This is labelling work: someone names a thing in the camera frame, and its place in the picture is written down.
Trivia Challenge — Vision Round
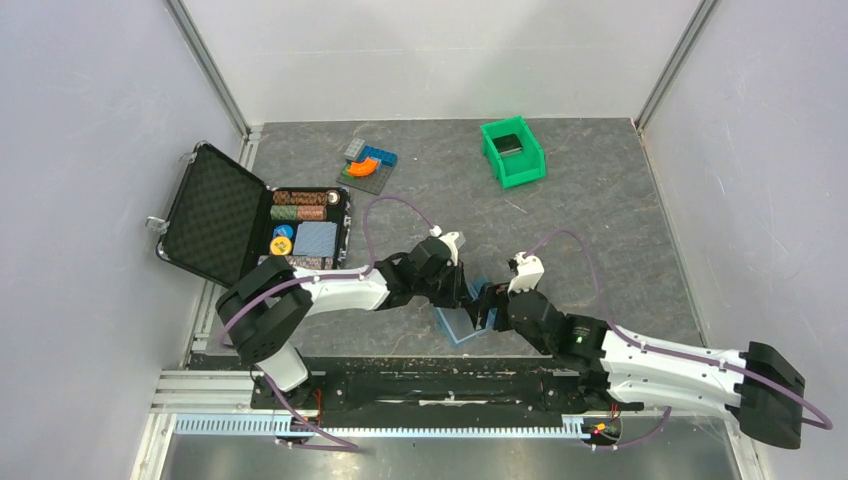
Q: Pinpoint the blue leather card holder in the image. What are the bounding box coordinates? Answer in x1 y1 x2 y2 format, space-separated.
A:
433 307 497 346

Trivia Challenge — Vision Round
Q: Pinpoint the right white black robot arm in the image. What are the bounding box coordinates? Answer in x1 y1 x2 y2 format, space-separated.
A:
475 282 805 450

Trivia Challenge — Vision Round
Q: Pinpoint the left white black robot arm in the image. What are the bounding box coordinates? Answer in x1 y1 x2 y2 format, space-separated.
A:
215 231 472 408

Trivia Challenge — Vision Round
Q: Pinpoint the blue playing card deck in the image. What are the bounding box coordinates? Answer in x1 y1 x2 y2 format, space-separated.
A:
292 221 337 258

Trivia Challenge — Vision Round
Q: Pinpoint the grey lego baseplate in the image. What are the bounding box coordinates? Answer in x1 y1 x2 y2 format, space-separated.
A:
336 162 395 195

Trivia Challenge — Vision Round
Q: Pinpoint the white dealer button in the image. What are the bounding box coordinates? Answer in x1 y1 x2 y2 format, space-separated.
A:
326 190 341 205

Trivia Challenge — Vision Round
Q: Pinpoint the orange curved lego piece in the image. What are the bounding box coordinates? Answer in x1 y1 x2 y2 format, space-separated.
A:
343 157 381 178

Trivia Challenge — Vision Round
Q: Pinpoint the blue lego brick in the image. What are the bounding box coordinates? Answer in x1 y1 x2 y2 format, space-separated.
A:
357 145 398 167

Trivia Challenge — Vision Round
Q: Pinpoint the poker chip row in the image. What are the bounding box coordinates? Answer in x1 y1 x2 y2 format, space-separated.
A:
272 190 328 206
270 205 327 222
256 255 334 271

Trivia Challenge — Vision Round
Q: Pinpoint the grey lego brick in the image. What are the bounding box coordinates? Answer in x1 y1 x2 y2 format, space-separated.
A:
343 138 365 162

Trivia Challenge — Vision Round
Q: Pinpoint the green plastic bin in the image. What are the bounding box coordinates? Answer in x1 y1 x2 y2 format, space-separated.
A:
480 116 547 189

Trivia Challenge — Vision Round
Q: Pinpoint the black object in bin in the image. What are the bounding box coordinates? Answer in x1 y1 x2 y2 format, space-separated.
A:
492 134 523 157

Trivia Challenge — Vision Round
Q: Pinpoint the yellow poker chip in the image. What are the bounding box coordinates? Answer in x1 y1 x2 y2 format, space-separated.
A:
269 236 293 256

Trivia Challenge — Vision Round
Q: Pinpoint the blue poker chip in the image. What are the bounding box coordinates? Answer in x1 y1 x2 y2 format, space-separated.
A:
272 224 295 239

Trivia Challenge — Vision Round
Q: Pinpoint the top poker chip row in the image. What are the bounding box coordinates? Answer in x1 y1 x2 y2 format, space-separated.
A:
272 190 328 206

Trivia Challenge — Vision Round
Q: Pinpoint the black poker chip case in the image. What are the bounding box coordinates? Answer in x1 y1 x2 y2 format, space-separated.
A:
147 141 352 287

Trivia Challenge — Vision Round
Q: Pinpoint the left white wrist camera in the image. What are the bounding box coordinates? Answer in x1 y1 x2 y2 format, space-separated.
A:
429 225 465 266

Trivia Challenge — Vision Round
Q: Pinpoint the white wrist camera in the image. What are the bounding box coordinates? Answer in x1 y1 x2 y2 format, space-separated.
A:
508 252 544 294
429 225 465 266

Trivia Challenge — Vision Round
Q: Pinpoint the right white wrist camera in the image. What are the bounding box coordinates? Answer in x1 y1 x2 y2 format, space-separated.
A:
508 252 544 294

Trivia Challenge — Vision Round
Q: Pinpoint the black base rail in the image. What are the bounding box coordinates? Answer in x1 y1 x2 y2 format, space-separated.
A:
287 356 644 428

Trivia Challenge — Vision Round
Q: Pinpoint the white toothed cable strip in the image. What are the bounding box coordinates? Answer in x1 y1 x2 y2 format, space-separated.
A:
174 413 590 440

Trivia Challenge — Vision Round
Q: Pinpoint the left aluminium corner post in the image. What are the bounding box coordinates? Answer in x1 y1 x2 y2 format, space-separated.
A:
164 0 251 139

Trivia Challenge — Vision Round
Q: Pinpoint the aluminium corner post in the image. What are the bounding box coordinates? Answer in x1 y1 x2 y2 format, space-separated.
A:
164 0 251 139
633 0 720 136

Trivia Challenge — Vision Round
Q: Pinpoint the right aluminium corner post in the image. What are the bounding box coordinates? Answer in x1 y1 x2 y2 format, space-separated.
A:
633 0 720 136

